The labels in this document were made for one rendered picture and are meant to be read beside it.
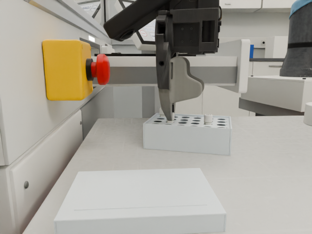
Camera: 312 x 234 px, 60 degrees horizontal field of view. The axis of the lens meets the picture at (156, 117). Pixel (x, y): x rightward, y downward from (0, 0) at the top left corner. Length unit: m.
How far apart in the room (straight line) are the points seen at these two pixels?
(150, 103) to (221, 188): 1.34
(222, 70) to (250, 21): 3.85
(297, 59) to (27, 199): 0.79
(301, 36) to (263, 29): 3.57
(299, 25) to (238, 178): 0.67
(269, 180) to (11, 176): 0.26
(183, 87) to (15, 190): 0.23
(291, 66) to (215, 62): 0.36
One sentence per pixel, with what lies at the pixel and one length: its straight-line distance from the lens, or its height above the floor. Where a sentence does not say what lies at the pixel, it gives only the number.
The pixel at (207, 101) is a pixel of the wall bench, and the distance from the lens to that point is 3.59.
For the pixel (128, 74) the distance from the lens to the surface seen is 0.57.
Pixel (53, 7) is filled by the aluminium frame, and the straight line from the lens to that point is 0.40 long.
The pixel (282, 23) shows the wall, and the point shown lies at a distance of 4.58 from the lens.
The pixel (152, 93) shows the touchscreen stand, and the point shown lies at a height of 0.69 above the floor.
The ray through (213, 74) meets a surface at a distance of 0.59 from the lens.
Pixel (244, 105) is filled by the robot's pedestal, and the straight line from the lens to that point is 0.96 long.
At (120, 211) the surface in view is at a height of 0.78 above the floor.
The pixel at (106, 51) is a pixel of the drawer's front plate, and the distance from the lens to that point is 0.87.
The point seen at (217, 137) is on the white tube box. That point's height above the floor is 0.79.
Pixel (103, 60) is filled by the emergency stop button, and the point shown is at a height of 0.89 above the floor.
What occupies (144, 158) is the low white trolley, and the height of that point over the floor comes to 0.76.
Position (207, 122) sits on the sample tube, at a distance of 0.40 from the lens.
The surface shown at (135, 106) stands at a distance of 2.27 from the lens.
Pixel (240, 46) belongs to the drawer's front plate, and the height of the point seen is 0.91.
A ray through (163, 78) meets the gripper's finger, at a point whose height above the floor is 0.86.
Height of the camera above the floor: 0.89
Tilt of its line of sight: 12 degrees down
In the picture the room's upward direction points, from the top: straight up
